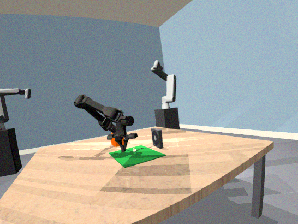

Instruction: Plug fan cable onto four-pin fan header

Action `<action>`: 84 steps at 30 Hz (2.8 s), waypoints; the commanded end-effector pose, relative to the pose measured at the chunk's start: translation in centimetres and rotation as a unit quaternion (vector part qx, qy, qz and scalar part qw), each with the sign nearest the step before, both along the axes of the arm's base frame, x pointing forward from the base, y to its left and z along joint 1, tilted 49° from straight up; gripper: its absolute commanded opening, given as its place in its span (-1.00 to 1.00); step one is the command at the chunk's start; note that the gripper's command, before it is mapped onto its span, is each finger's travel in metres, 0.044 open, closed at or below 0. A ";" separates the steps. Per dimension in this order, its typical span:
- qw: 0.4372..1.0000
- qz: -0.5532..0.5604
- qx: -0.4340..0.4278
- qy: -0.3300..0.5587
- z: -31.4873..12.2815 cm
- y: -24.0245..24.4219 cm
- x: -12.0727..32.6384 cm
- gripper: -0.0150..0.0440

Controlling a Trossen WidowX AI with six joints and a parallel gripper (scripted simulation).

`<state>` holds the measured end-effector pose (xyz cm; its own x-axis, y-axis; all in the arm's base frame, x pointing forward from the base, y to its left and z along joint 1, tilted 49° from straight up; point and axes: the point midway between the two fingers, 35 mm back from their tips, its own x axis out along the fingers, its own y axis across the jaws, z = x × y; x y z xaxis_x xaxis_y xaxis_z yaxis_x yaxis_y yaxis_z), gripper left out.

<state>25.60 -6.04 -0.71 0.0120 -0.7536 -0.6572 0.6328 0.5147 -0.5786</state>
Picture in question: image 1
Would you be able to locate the green circuit board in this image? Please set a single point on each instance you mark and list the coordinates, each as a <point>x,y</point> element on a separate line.
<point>128,158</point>

